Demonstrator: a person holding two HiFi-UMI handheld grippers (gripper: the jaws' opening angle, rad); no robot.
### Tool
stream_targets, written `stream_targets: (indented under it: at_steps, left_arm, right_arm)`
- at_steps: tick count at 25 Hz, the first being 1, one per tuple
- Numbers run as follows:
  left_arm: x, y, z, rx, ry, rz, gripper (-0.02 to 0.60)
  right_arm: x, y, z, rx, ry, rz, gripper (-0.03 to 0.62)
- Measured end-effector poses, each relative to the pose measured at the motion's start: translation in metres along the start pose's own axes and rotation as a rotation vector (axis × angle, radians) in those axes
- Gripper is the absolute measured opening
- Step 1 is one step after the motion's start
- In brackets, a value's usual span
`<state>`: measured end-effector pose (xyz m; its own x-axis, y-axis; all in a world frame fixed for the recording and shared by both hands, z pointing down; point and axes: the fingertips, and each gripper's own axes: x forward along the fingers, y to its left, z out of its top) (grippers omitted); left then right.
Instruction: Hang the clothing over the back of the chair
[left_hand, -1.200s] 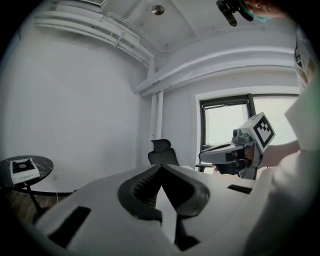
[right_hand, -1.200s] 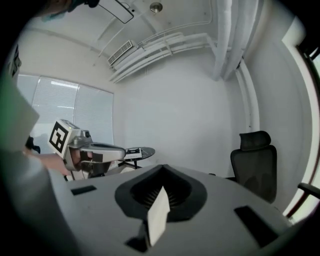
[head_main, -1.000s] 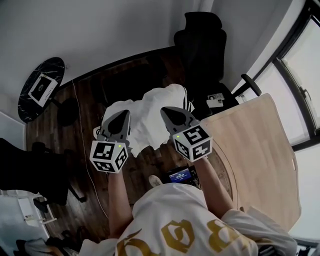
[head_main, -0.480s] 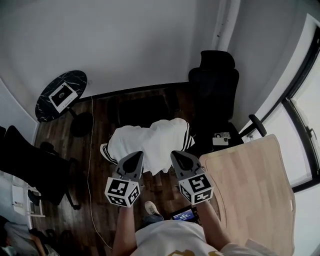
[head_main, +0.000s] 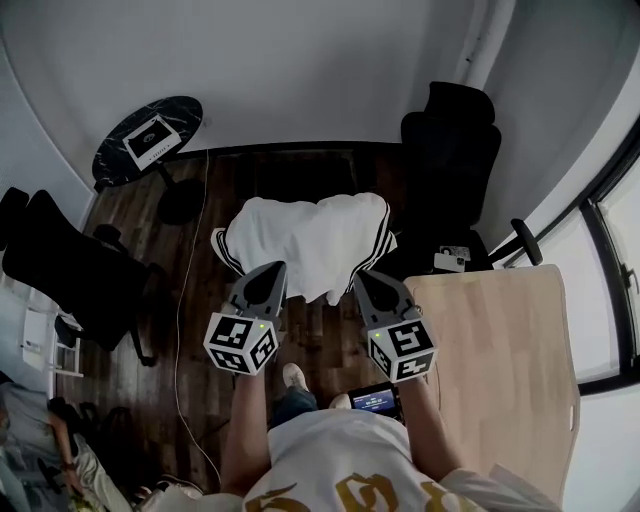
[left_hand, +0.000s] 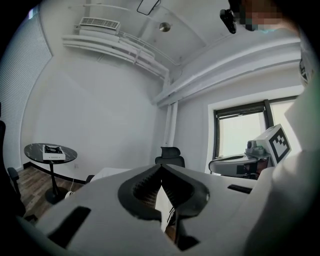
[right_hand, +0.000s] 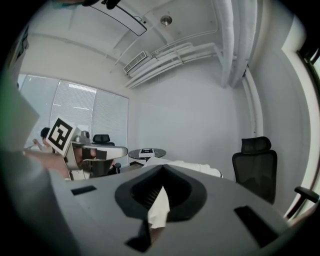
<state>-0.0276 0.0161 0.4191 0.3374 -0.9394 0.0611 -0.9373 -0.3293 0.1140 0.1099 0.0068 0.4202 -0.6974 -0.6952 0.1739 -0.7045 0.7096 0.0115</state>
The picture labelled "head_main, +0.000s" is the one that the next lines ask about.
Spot person's white shirt gold print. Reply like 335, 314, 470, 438
202, 407, 566, 512

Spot white floor cable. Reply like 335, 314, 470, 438
174, 148, 224, 491

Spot white garment with black stripes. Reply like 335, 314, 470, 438
209, 192, 399, 307

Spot black device with screen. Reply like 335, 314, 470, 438
348, 382, 404, 421

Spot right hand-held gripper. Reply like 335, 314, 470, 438
353, 270, 439, 384

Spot white smartphone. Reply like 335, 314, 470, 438
433, 252, 467, 273

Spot person's left white shoe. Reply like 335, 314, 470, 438
282, 363, 311, 394

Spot person's left forearm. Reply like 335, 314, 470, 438
219, 372, 274, 496

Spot person's blue jeans leg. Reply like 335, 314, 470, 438
269, 387, 319, 429

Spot black office chair with headrest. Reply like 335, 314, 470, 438
399, 81, 544, 274
0, 187, 169, 369

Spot light wooden desk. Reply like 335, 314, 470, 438
402, 264, 581, 501

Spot black bag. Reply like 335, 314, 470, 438
94, 405, 134, 441

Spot white shelf rack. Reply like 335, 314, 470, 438
19, 299, 84, 374

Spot black window frame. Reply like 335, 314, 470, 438
499, 144, 640, 396

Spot person's right forearm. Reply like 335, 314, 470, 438
399, 374, 459, 476

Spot white flat box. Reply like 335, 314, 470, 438
122, 113, 181, 169

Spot white corner pipe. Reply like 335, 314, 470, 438
459, 0, 516, 89

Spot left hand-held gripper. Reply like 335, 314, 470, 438
203, 261, 289, 376

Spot round black marble side table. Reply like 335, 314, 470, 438
91, 95, 206, 226

